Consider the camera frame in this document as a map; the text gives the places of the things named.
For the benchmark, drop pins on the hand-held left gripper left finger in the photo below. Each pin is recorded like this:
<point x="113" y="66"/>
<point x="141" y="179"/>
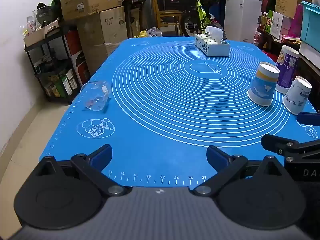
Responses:
<point x="101" y="155"/>

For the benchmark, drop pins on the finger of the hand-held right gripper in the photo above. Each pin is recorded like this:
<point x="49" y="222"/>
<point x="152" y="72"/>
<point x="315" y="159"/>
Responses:
<point x="309" y="119"/>
<point x="276" y="143"/>

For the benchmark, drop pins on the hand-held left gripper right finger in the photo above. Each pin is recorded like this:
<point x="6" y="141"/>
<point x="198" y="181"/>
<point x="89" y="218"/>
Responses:
<point x="218" y="158"/>

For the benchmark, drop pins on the clear glass cup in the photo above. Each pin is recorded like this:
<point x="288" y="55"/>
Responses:
<point x="96" y="96"/>

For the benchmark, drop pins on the white blue-print paper cup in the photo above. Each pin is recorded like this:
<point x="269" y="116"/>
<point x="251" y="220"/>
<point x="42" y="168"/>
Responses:
<point x="296" y="97"/>

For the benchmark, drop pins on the blue and yellow paper cup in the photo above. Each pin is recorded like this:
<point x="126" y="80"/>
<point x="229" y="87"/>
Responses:
<point x="262" y="87"/>

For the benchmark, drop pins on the tall purple paper cup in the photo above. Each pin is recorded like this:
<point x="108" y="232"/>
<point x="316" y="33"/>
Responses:
<point x="287" y="66"/>

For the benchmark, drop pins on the blue silicone baking mat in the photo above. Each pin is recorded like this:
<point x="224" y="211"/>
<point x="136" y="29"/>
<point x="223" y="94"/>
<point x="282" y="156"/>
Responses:
<point x="175" y="130"/>

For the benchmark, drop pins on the teal plastic storage bin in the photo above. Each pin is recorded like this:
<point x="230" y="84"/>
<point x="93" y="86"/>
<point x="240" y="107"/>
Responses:
<point x="311" y="22"/>

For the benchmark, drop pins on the red appliance box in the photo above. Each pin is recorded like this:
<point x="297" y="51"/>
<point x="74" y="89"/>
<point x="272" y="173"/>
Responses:
<point x="78" y="57"/>

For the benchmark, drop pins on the green and white carton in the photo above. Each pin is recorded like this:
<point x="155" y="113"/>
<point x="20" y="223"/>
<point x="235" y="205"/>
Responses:
<point x="273" y="22"/>

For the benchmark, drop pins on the black metal shelf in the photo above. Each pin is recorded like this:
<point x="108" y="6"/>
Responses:
<point x="56" y="62"/>

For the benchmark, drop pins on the white tissue box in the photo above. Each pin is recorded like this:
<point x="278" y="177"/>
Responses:
<point x="212" y="48"/>

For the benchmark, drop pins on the white chest freezer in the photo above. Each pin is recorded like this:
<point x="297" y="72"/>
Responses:
<point x="241" y="17"/>

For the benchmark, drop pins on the large cardboard box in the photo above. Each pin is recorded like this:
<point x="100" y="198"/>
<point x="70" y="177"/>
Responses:
<point x="105" y="32"/>

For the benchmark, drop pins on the yellow toy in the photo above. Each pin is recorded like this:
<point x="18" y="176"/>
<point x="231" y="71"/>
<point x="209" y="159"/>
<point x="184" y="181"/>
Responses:
<point x="142" y="34"/>

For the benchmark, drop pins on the open cardboard tray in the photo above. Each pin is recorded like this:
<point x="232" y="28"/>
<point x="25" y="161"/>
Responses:
<point x="40" y="33"/>

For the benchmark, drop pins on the green bicycle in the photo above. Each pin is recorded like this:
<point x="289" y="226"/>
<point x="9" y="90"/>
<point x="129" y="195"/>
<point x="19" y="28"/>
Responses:
<point x="197" y="15"/>

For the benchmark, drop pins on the black bag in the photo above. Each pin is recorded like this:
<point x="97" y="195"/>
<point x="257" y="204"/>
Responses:
<point x="46" y="13"/>

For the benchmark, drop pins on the wooden chair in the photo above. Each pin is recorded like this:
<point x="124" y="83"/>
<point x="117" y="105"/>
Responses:
<point x="166" y="15"/>

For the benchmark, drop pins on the brown cardboard box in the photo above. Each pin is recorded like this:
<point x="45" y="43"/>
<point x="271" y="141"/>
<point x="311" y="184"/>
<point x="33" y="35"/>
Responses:
<point x="90" y="1"/>

